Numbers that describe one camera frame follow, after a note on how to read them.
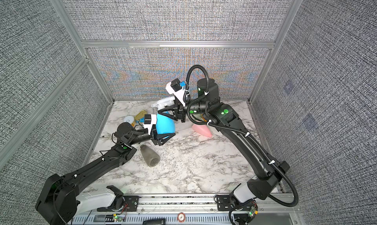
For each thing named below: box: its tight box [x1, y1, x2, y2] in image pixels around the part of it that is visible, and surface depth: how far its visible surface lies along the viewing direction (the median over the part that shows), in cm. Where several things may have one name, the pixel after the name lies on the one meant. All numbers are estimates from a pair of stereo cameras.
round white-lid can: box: [123, 115, 135, 125], surface depth 102 cm
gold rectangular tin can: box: [134, 110, 148, 122], surface depth 108 cm
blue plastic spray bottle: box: [155, 113, 176, 135], surface depth 58 cm
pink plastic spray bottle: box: [191, 123, 213, 138], surface depth 99 cm
